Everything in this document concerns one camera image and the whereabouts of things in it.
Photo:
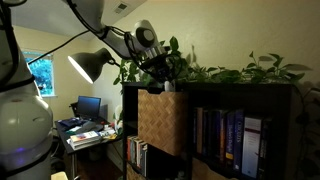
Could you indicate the black cube bookshelf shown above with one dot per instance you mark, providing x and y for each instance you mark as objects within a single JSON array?
[{"x": 278, "y": 102}]

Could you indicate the woven bamboo basket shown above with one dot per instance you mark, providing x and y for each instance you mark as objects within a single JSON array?
[{"x": 162, "y": 120}]

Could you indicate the upper shelf dark books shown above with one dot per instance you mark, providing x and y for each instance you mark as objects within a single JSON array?
[{"x": 231, "y": 140}]

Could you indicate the dark desk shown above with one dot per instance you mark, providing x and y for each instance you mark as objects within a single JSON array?
[{"x": 65, "y": 138}]

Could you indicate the stack of books on desk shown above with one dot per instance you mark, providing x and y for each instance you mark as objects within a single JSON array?
[{"x": 81, "y": 140}]

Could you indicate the black computer monitor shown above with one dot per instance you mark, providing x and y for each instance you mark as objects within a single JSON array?
[{"x": 88, "y": 107}]

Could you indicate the row of colourful books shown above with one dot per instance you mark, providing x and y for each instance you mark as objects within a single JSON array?
[{"x": 137, "y": 153}]

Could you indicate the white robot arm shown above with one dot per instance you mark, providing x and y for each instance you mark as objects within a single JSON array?
[{"x": 26, "y": 120}]

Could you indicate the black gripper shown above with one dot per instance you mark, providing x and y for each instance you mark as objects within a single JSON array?
[{"x": 163, "y": 68}]

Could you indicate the grey desk lamp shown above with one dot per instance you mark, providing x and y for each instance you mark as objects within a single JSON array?
[{"x": 90, "y": 65}]

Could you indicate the window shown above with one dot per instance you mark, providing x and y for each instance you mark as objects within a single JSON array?
[{"x": 41, "y": 67}]

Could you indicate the green pothos plant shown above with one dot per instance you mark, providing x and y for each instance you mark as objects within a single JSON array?
[{"x": 266, "y": 69}]

